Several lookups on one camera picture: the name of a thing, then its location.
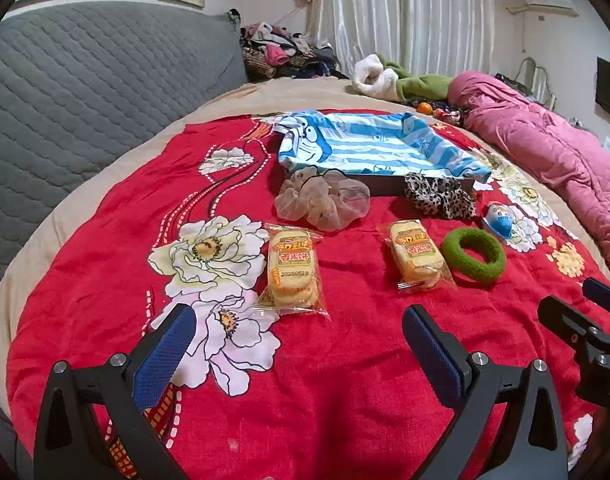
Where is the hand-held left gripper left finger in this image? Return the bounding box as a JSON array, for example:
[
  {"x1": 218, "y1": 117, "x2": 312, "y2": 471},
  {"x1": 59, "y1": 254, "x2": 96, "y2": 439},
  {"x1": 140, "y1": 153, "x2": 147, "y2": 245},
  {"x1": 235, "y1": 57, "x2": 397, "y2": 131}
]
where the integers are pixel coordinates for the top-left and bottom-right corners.
[{"x1": 34, "y1": 303, "x2": 197, "y2": 480}]

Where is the beige sheer scrunchie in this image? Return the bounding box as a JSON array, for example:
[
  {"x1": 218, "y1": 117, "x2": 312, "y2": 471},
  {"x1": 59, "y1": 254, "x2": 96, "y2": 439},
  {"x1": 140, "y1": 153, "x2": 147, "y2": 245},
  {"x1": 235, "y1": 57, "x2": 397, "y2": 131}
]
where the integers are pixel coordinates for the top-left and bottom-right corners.
[{"x1": 274, "y1": 169, "x2": 372, "y2": 233}]

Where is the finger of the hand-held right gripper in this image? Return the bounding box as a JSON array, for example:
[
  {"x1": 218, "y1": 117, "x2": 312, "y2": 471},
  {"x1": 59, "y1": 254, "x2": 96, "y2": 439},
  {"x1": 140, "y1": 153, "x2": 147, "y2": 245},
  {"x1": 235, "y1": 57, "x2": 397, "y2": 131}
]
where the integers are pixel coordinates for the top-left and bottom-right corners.
[
  {"x1": 537, "y1": 296, "x2": 606, "y2": 356},
  {"x1": 583, "y1": 277, "x2": 610, "y2": 317}
]

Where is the pile of wrapped candies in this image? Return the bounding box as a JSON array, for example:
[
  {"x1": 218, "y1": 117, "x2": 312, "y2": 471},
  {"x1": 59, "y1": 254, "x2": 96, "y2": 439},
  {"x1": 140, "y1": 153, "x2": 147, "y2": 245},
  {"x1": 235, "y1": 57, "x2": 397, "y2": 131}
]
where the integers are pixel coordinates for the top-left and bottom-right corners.
[{"x1": 432, "y1": 102, "x2": 466, "y2": 123}]

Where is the pink quilt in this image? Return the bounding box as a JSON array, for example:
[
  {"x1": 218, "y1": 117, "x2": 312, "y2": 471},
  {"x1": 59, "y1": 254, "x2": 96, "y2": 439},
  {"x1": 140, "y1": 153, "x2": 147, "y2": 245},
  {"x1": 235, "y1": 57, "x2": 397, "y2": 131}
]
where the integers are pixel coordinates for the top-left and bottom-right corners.
[{"x1": 447, "y1": 71, "x2": 610, "y2": 291}]

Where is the grey quilted headboard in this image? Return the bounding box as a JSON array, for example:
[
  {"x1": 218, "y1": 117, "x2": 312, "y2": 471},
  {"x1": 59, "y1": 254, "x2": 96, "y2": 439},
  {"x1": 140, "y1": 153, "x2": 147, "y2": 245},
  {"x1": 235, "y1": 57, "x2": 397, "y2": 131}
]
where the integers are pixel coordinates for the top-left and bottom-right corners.
[{"x1": 0, "y1": 0, "x2": 251, "y2": 301}]

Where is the yellow rice cracker packet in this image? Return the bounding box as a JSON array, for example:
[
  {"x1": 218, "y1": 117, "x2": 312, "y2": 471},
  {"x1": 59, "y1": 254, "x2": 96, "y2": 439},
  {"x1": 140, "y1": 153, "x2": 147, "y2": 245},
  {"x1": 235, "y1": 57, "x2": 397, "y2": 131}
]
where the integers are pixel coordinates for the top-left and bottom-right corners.
[
  {"x1": 377, "y1": 219, "x2": 458, "y2": 295},
  {"x1": 252, "y1": 221, "x2": 332, "y2": 322}
]

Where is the white curtain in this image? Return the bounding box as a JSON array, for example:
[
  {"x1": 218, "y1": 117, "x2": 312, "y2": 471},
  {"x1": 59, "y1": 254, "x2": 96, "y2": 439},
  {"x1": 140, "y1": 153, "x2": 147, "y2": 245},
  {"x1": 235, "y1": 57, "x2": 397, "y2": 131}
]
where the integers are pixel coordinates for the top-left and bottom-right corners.
[{"x1": 305, "y1": 0, "x2": 496, "y2": 78}]

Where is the red floral blanket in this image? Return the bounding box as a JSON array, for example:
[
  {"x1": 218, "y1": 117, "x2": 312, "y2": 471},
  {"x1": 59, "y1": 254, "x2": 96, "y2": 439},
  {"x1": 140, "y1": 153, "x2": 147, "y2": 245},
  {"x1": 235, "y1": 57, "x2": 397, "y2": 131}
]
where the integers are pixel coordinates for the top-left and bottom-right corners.
[{"x1": 5, "y1": 107, "x2": 610, "y2": 480}]

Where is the blue striped cartoon cloth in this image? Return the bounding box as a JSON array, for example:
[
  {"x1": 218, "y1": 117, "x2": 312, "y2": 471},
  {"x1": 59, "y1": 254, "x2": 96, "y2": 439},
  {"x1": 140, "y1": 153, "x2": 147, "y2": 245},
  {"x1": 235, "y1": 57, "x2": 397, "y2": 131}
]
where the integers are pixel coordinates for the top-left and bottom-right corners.
[{"x1": 272, "y1": 110, "x2": 493, "y2": 185}]

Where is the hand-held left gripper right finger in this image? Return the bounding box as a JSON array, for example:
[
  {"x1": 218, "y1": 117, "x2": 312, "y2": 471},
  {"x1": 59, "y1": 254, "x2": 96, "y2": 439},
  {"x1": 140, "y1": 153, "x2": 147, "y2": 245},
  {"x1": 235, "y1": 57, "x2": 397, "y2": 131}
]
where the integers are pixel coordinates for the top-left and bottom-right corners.
[{"x1": 402, "y1": 304, "x2": 568, "y2": 480}]

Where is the leopard print scrunchie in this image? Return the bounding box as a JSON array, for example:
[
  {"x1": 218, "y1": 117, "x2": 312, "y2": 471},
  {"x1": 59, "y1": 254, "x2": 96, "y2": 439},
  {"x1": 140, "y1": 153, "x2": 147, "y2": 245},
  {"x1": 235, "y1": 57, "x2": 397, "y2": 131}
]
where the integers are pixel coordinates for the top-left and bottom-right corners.
[{"x1": 404, "y1": 172, "x2": 478, "y2": 221}]

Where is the pile of clothes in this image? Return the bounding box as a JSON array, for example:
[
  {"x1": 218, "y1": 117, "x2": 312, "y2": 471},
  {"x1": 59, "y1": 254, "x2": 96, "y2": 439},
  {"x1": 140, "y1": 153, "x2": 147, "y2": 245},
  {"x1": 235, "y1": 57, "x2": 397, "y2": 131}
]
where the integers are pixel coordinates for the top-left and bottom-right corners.
[{"x1": 240, "y1": 10, "x2": 351, "y2": 81}]

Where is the green fuzzy hair ring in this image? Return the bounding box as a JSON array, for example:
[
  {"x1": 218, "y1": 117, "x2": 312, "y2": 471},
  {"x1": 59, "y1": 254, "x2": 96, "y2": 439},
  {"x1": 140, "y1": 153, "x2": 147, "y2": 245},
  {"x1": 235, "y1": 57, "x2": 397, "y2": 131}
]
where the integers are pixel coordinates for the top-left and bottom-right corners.
[{"x1": 441, "y1": 227, "x2": 507, "y2": 287}]

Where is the green fleece-lined garment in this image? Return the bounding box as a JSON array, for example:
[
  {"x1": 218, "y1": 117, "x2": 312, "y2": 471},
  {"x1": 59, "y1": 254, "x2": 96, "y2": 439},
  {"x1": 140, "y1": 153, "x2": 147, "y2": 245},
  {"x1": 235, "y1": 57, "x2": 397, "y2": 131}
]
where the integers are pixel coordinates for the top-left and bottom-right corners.
[{"x1": 352, "y1": 53, "x2": 453, "y2": 102}]

